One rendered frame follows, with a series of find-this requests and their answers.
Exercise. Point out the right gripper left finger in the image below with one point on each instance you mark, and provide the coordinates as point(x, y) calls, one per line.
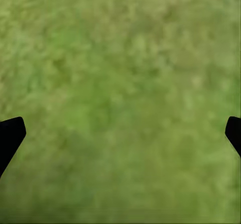
point(12, 133)

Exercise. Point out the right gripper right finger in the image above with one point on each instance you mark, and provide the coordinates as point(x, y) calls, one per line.
point(233, 132)

